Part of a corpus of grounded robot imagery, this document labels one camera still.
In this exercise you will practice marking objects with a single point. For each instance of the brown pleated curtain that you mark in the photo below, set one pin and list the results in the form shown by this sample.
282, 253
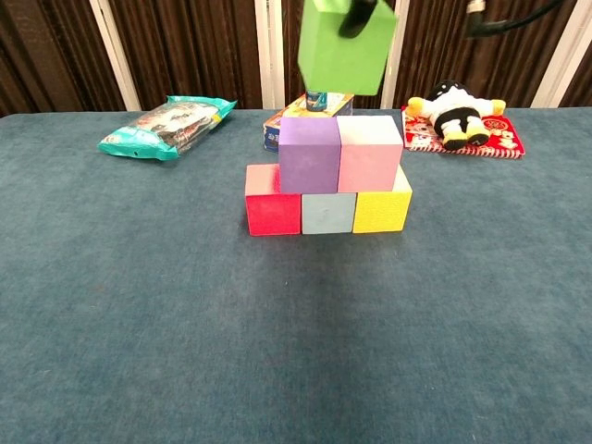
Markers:
194, 46

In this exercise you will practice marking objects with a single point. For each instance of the teal snack bag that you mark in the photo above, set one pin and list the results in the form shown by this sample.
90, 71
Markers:
162, 127

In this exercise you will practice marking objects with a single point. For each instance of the green foam cube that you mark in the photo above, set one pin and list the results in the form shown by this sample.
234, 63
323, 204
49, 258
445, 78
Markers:
337, 65

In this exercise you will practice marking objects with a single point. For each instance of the yellow foam cube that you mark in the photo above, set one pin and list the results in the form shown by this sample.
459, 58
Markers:
381, 210

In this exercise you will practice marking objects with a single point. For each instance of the black white plush toy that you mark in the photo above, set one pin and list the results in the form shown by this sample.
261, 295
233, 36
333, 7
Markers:
455, 115

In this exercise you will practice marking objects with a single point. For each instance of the purple foam cube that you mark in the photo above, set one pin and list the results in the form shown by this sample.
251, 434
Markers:
307, 166

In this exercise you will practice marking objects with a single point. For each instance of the blue yellow tissue box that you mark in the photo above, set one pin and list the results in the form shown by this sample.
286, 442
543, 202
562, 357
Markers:
340, 102

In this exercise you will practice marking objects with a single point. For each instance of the teal felt table cloth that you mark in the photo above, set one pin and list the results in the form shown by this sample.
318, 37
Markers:
277, 347

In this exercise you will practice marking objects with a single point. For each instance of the white frame post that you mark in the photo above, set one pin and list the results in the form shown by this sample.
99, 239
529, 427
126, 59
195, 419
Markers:
268, 55
115, 60
562, 55
390, 92

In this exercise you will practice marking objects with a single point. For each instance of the red foam cube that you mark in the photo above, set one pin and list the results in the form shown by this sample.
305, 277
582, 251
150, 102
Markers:
270, 213

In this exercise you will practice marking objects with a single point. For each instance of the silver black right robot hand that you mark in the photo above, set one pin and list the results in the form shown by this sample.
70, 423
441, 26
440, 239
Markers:
358, 16

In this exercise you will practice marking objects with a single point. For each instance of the blue spray bottle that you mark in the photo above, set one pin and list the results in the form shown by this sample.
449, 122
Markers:
316, 99

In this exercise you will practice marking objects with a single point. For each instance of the red printed spiral notebook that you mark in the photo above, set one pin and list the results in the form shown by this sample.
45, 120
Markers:
499, 134

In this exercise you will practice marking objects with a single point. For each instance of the light blue foam cube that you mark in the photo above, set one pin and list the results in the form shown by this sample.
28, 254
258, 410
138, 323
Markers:
328, 213

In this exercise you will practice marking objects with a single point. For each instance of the pink foam cube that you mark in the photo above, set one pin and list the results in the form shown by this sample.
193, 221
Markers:
367, 166

